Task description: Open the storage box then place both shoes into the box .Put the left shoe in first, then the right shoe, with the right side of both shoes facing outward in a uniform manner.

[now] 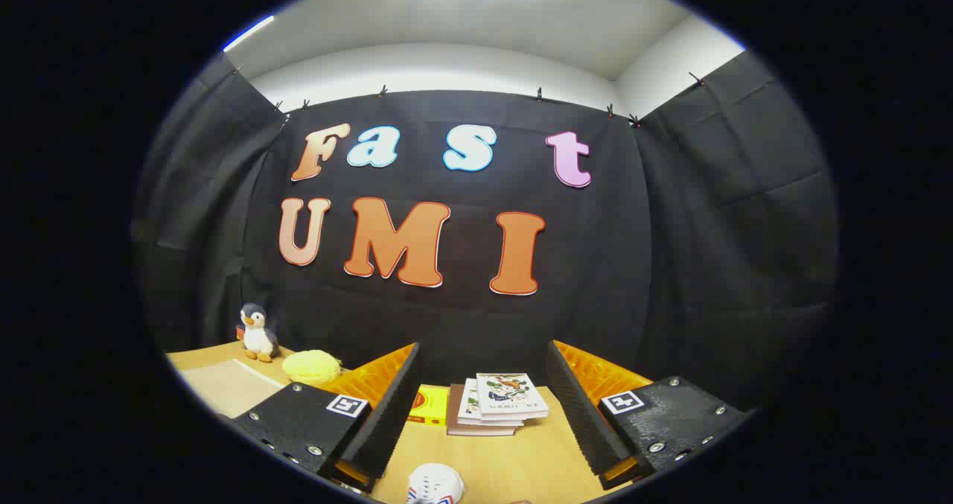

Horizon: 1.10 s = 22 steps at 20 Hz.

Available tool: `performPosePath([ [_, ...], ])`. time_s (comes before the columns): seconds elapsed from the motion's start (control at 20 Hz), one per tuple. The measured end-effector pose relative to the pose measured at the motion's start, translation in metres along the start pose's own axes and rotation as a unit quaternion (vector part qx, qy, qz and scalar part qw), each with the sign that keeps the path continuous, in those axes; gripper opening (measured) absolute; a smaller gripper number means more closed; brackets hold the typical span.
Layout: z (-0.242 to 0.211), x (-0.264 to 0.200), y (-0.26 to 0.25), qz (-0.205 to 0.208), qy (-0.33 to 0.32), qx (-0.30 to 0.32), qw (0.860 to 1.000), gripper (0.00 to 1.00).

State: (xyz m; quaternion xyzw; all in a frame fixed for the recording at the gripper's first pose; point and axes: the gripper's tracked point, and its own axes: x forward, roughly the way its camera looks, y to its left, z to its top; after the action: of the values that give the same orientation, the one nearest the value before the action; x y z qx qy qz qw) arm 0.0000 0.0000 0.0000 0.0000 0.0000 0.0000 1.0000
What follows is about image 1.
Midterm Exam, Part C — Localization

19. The white illustrated book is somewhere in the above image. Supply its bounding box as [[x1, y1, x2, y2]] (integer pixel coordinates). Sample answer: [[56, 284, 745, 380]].
[[475, 372, 550, 421]]

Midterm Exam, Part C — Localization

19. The ceiling light strip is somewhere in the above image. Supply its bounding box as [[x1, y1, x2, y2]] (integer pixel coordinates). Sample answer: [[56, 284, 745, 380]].
[[222, 14, 276, 53]]

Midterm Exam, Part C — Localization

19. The white thin book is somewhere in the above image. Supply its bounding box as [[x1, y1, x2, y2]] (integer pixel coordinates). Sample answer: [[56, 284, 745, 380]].
[[456, 377, 526, 427]]

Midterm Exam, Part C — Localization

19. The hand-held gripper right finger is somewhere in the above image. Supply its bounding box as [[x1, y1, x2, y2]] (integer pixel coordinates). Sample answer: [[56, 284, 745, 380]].
[[546, 339, 749, 490]]

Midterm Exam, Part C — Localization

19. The penguin plush toy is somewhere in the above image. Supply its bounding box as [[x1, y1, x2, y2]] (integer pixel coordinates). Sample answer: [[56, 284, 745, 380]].
[[236, 303, 281, 363]]

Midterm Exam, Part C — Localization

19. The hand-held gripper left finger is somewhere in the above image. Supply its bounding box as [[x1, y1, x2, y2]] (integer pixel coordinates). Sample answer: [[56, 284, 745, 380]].
[[229, 342, 427, 494]]

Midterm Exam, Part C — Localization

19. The brown cover book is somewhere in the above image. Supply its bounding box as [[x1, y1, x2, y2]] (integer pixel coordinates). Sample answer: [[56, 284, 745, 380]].
[[446, 383, 518, 437]]

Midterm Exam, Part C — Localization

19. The white canvas shoe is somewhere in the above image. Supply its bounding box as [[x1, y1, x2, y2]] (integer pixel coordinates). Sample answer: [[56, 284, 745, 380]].
[[406, 462, 465, 504]]

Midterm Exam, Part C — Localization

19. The yellow round bread toy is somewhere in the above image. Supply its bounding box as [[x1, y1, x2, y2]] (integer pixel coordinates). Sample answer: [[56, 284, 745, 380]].
[[281, 349, 343, 386]]

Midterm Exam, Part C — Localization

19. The yellow book with red circle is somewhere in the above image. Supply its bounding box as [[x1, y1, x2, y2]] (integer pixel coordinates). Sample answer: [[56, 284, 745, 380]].
[[406, 385, 450, 426]]

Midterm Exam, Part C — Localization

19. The cream fabric storage box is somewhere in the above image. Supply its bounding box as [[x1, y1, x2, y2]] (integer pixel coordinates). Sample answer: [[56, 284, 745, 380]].
[[179, 359, 291, 419]]

